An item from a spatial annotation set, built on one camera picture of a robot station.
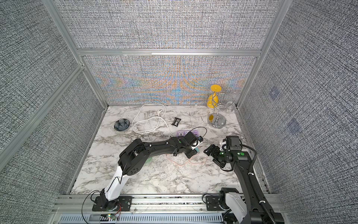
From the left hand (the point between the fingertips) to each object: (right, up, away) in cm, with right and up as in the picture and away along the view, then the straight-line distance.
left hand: (196, 150), depth 93 cm
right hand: (+5, +3, -13) cm, 14 cm away
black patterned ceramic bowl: (-54, +17, +12) cm, 58 cm away
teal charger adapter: (0, +2, -8) cm, 8 cm away
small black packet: (-14, +19, +14) cm, 27 cm away
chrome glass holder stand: (+18, +20, +16) cm, 31 cm away
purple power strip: (-8, +11, +8) cm, 16 cm away
